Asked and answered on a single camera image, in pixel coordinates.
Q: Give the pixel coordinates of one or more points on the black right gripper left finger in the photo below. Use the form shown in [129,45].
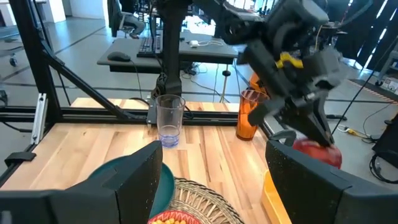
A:
[93,208]

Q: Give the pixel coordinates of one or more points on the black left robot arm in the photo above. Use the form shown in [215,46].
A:
[171,46]

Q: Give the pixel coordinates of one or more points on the red bowl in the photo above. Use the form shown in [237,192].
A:
[177,214]

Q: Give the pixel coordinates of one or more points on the black office desk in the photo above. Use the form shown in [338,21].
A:
[202,54]

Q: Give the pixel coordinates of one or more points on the black keyboard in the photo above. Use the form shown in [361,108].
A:
[149,46]

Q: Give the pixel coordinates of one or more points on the black partition screen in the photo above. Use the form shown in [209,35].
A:
[367,28]

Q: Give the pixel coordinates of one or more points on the yellow plastic bin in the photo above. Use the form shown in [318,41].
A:
[273,202]

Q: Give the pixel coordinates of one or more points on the silver aluminium bracket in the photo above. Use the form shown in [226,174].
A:
[39,118]

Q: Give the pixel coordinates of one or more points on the red apple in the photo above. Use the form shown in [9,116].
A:
[323,155]

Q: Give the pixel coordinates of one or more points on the orange plastic cup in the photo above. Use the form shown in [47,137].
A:
[247,121]

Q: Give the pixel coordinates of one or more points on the teal round plate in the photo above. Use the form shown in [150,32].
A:
[164,189]

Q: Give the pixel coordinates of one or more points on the yellow cereal balls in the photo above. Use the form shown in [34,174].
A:
[169,221]

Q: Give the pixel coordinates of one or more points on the round woven wicker placemat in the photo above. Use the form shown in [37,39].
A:
[205,202]

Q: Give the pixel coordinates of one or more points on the clear plastic cup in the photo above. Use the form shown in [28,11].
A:
[169,124]

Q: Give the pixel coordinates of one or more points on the black aluminium table frame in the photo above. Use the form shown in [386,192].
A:
[34,46]

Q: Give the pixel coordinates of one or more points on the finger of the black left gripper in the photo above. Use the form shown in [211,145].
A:
[323,121]
[303,123]

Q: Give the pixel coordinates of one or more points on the black office chair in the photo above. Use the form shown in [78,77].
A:
[113,15]

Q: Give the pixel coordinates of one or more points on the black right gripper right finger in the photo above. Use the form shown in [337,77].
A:
[326,205]

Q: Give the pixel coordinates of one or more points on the black tripod stand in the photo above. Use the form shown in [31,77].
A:
[363,87]

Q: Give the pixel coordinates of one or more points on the black computer mouse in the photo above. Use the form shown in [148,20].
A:
[119,56]

